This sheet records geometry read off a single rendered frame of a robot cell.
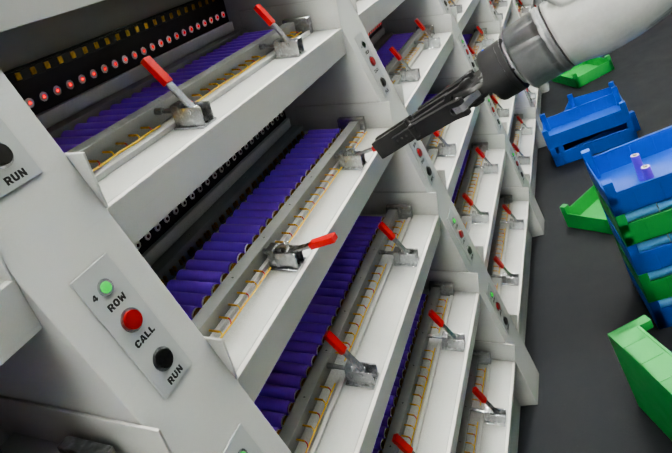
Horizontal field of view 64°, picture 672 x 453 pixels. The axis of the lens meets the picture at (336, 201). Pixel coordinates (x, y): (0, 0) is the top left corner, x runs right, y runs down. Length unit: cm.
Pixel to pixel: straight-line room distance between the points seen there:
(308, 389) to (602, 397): 79
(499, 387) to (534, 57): 74
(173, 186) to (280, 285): 18
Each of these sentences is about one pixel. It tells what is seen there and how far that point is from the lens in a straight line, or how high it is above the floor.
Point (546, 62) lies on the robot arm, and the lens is 72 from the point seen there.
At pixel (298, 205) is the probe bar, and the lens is 75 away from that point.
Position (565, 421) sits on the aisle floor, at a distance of 134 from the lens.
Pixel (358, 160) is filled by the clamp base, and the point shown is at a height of 75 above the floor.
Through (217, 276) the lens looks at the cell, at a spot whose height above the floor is 78.
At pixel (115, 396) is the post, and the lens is 46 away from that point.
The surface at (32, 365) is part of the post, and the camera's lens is 51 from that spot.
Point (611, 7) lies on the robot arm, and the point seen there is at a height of 83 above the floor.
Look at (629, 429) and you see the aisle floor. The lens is 130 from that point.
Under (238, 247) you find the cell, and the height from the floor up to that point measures 78.
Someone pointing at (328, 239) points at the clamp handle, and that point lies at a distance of 61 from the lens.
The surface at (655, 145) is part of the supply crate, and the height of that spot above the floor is 34.
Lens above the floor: 99
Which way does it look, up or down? 18 degrees down
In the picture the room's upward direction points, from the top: 31 degrees counter-clockwise
